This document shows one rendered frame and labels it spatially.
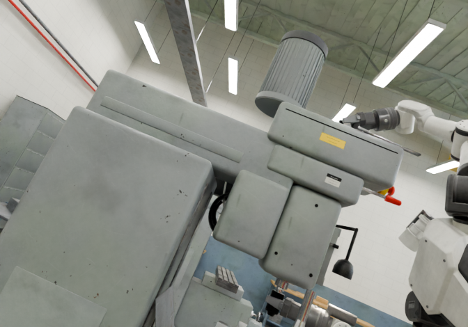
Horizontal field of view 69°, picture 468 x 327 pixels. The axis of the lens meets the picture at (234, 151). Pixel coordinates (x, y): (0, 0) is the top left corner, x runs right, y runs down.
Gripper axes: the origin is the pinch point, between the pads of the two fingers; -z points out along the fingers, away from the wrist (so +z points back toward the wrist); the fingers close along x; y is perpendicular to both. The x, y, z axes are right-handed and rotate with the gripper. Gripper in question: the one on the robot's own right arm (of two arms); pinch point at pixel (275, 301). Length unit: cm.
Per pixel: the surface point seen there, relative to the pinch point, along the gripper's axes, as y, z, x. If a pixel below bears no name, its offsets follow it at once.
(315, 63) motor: -88, -15, 11
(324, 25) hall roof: -499, -142, -496
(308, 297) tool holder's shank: -8.2, 10.3, 35.1
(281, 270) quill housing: -10.5, -0.7, 10.5
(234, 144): -44, -30, 19
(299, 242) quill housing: -21.3, 1.6, 10.0
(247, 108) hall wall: -307, -267, -601
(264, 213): -25.7, -11.6, 15.6
